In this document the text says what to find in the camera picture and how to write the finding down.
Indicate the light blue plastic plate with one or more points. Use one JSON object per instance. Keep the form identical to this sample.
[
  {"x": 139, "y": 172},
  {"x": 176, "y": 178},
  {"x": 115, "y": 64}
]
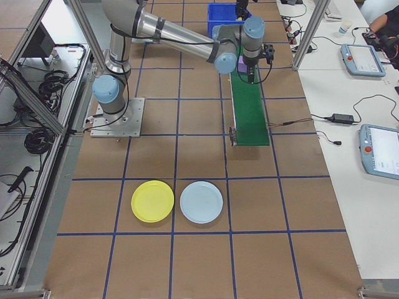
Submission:
[{"x": 201, "y": 202}]

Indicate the aluminium upright post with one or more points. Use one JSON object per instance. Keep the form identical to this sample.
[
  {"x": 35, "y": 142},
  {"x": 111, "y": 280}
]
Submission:
[{"x": 311, "y": 31}]

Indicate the grey teach pendant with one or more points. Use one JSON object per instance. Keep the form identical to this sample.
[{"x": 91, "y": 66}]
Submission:
[
  {"x": 361, "y": 60},
  {"x": 380, "y": 149}
]

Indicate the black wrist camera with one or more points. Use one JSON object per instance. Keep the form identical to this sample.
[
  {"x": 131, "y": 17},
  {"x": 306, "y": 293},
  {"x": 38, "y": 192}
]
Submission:
[{"x": 268, "y": 51}]

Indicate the white desk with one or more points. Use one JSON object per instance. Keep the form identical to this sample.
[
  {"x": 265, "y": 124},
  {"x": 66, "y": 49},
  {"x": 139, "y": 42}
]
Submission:
[{"x": 343, "y": 187}]

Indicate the yellow plastic plate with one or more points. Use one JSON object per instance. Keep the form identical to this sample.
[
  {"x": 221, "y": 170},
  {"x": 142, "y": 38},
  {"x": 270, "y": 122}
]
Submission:
[{"x": 152, "y": 201}]

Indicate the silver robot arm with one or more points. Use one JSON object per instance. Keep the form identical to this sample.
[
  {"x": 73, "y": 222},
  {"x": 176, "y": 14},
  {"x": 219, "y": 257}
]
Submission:
[{"x": 187, "y": 40}]

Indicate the metal V-shaped frame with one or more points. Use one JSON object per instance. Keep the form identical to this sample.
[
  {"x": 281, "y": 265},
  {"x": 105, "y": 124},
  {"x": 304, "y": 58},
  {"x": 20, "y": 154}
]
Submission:
[{"x": 34, "y": 102}]

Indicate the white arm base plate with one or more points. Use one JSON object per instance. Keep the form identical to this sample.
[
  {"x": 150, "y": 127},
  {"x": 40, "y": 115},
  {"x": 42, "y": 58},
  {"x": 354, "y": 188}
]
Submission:
[{"x": 137, "y": 124}]

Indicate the person in dark shirt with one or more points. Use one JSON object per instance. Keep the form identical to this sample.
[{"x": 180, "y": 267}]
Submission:
[{"x": 386, "y": 17}]

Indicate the black handheld tool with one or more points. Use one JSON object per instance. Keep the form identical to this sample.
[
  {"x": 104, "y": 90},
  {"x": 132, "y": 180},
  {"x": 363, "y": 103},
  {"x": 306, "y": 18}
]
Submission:
[{"x": 20, "y": 179}]

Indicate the white paper cup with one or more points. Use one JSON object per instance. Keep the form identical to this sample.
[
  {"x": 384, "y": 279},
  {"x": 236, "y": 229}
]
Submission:
[{"x": 344, "y": 28}]

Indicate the black power adapter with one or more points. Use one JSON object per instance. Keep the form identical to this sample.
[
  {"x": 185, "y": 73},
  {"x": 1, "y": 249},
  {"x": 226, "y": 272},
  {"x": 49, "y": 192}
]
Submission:
[
  {"x": 339, "y": 118},
  {"x": 307, "y": 48}
]

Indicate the blue plastic storage bin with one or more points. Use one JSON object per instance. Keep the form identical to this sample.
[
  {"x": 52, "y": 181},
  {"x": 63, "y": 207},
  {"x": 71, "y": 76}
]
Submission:
[{"x": 221, "y": 21}]

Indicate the small circuit board hub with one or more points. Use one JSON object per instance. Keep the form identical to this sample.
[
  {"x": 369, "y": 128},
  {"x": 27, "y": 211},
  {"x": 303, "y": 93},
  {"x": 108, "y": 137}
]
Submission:
[{"x": 288, "y": 29}]

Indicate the black box in frame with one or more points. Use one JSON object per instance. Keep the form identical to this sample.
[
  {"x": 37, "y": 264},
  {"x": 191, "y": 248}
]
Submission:
[{"x": 39, "y": 43}]

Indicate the purple foam block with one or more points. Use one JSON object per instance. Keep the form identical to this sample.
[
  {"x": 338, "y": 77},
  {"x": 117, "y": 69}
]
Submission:
[{"x": 241, "y": 65}]

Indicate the green conveyor belt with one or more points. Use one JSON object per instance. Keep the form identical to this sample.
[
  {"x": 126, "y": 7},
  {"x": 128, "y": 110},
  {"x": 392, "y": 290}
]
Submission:
[{"x": 249, "y": 118}]

